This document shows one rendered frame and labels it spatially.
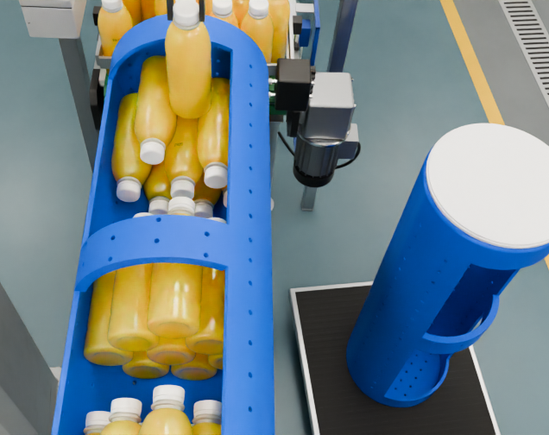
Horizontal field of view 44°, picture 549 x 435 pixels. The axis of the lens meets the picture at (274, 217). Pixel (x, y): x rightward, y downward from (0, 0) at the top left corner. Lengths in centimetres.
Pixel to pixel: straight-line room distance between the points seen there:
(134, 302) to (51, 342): 128
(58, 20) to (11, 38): 160
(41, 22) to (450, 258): 92
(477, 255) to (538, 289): 125
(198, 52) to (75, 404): 53
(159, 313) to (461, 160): 66
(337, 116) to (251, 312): 79
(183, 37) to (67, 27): 49
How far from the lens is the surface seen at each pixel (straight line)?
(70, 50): 163
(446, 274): 132
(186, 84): 108
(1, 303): 158
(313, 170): 174
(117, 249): 91
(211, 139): 111
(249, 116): 107
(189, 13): 102
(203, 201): 118
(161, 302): 90
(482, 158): 131
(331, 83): 161
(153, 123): 112
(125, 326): 93
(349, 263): 232
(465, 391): 206
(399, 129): 272
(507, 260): 125
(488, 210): 124
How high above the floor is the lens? 199
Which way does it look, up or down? 57 degrees down
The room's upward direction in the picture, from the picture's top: 8 degrees clockwise
